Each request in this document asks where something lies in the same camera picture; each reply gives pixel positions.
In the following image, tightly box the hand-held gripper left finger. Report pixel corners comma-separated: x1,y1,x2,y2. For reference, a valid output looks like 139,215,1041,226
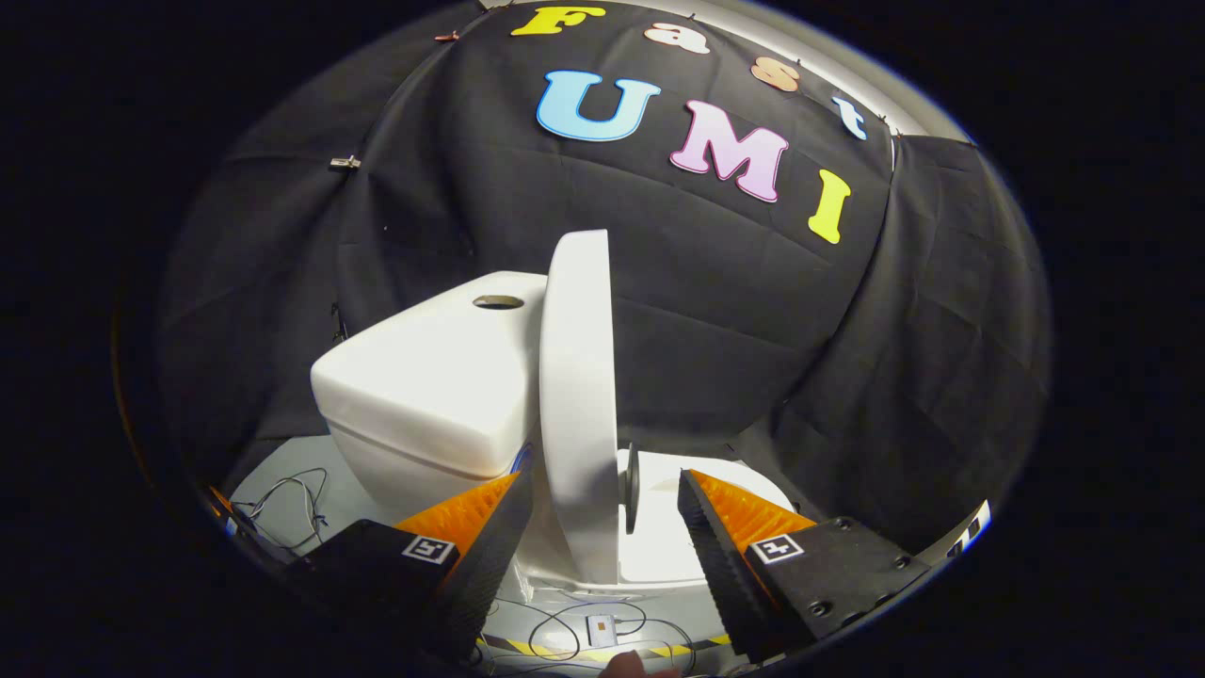
287,470,535,662

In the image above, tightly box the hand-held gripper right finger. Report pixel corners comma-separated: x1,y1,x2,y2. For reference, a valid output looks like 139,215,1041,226
676,468,935,664

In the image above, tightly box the white toilet lid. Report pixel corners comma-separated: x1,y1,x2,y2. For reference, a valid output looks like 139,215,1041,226
538,229,623,586

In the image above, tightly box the white ceramic toilet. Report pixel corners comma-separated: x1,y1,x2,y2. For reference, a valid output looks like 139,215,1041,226
310,270,801,605

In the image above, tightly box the black backdrop cloth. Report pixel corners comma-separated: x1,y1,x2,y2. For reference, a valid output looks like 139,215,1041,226
155,0,1052,558

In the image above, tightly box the thin black cable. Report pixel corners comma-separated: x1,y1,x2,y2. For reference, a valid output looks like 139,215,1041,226
488,597,699,675

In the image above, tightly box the thin grey cable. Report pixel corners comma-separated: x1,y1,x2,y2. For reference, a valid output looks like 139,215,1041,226
233,467,331,555

